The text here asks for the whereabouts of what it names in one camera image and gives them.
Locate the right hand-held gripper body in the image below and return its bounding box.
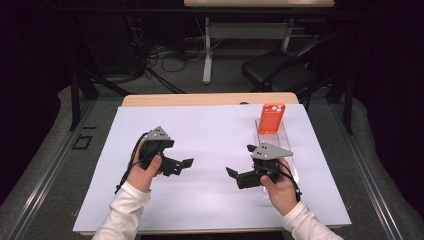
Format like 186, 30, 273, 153
235, 142, 295, 190

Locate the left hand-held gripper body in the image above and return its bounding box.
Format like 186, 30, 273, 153
138, 125, 175, 177

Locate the clear plastic tray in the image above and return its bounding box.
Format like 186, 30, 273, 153
254, 118, 300, 195

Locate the orange phone case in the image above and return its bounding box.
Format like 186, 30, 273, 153
258, 102, 287, 135

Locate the person's left hand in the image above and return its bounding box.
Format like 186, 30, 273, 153
125, 139, 164, 194

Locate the person's right hand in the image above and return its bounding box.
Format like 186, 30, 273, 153
259, 157, 301, 217

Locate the white table mat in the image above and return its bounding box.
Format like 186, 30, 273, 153
72, 103, 353, 233

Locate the wooden table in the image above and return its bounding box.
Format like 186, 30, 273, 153
79, 92, 344, 236

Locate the black folding chair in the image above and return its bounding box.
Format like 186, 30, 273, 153
241, 31, 354, 103

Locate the black metal stand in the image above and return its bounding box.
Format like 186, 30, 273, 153
68, 16, 134, 132
328, 74, 354, 136

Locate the white-legged desk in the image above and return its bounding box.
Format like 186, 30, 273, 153
183, 0, 336, 85

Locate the black metal crossbar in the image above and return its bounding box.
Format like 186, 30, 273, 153
46, 5, 368, 18

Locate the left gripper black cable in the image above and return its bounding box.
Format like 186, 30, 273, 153
114, 131, 149, 195

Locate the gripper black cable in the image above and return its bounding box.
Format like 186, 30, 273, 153
114, 131, 149, 195
263, 164, 303, 203

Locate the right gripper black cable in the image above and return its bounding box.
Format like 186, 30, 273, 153
263, 164, 303, 203

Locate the tangle of floor cables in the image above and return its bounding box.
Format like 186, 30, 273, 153
133, 16, 221, 94

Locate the aluminium floor rail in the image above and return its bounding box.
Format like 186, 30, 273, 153
3, 99, 98, 240
328, 99, 406, 240

